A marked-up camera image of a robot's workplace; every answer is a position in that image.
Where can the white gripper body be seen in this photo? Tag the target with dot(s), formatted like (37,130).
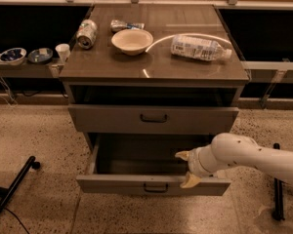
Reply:
(194,162)

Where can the clear plastic water bottle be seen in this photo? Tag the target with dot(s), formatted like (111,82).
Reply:
(198,48)

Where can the black stand leg right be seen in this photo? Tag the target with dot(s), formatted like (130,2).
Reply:
(278,212)

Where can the blue patterned bowl right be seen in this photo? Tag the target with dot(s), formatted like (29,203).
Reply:
(40,56)

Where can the small white paper cup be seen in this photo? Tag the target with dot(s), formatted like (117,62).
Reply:
(63,51)

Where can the blue patterned bowl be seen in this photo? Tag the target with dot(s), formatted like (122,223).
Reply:
(14,56)
(40,56)

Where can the black stand leg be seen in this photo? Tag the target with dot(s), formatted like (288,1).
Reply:
(7,193)
(278,212)

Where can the blue patterned bowl left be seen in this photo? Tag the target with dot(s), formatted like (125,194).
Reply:
(14,56)

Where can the grey drawer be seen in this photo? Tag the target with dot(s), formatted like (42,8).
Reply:
(163,120)
(145,165)

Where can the grey top drawer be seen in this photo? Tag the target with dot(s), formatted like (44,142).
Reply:
(163,120)

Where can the black stand leg left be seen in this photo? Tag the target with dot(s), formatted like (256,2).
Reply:
(7,193)

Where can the crushed soda can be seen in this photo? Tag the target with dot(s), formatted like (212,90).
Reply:
(86,34)

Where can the crumpled snack wrapper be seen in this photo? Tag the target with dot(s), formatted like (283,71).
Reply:
(118,25)

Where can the white paper bowl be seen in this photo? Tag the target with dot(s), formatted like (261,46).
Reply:
(132,42)

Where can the grey drawer cabinet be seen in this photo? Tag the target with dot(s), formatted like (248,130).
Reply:
(104,75)

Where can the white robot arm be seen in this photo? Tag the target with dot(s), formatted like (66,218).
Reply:
(227,151)

